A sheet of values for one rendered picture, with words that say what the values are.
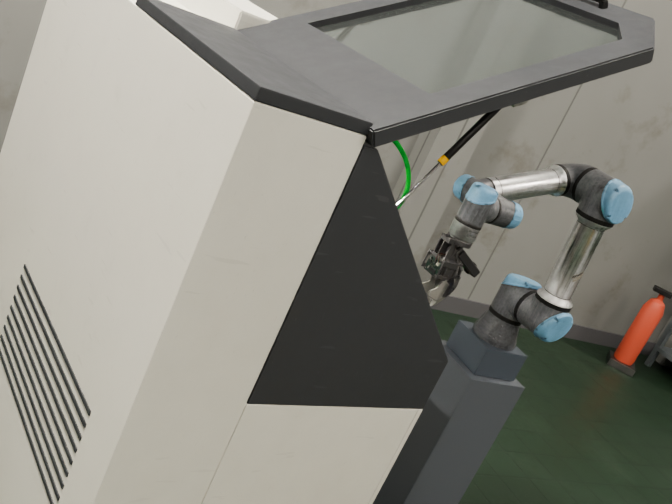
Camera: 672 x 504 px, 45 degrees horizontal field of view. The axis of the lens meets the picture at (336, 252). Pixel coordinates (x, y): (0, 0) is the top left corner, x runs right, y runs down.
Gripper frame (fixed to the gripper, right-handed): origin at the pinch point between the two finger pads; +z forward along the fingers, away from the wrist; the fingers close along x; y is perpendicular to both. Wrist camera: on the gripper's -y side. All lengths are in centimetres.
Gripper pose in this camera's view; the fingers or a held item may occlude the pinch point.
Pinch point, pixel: (432, 302)
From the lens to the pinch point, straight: 223.9
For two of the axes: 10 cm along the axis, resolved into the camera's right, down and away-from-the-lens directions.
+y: -7.8, -1.5, -6.1
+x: 4.8, 4.8, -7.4
